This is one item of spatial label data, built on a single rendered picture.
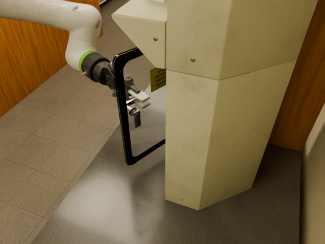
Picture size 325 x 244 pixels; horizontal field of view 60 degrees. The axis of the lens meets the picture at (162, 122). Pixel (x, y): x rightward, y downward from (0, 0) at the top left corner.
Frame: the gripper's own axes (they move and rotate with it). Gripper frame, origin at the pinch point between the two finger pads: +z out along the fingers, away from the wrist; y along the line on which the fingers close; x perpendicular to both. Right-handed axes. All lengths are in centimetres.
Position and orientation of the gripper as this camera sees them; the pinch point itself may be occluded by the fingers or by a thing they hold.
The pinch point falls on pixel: (138, 97)
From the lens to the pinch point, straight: 86.6
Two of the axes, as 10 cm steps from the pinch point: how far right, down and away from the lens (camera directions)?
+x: 7.4, -4.5, 5.0
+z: 6.7, 4.9, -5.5
